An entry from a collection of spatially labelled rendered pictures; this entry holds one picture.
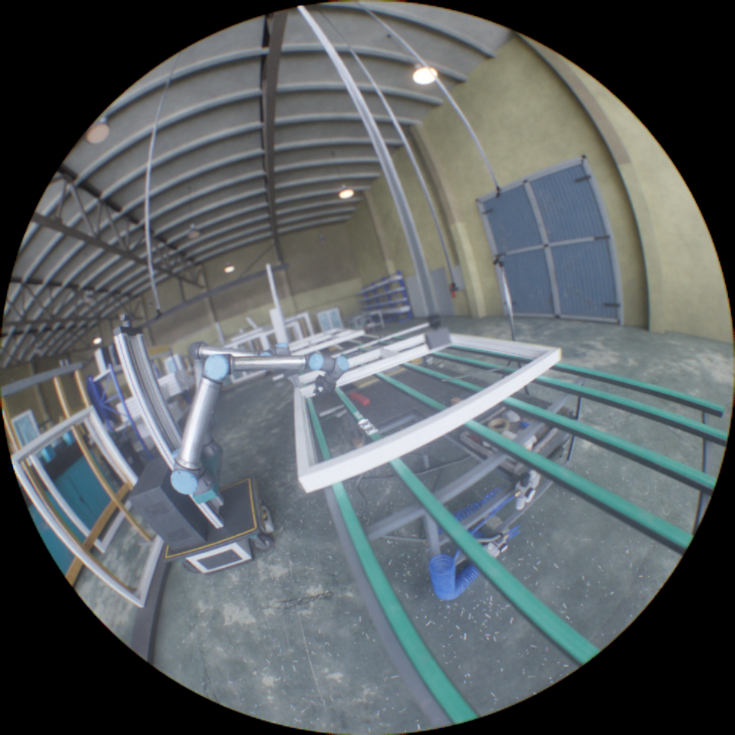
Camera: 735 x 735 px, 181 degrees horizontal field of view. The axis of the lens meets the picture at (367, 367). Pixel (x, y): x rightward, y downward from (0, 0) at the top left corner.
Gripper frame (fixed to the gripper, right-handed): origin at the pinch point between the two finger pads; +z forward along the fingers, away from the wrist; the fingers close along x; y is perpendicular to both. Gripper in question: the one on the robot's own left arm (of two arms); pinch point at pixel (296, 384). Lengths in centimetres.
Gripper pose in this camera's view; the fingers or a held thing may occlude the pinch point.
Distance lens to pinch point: 183.1
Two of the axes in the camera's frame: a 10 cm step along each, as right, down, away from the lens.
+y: -3.0, -1.9, 9.4
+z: 2.6, 9.3, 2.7
